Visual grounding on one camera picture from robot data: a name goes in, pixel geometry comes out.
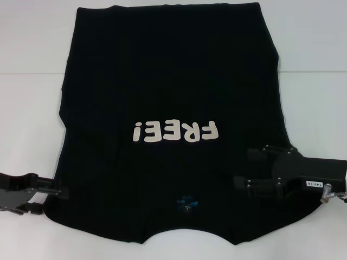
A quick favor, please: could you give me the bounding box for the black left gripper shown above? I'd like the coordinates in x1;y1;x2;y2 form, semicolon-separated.
0;173;70;217

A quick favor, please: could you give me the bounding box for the black T-shirt with FREE print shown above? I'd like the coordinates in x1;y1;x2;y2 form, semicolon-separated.
43;2;325;238

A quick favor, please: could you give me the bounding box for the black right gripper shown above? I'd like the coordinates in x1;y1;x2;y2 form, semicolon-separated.
233;145;347;196

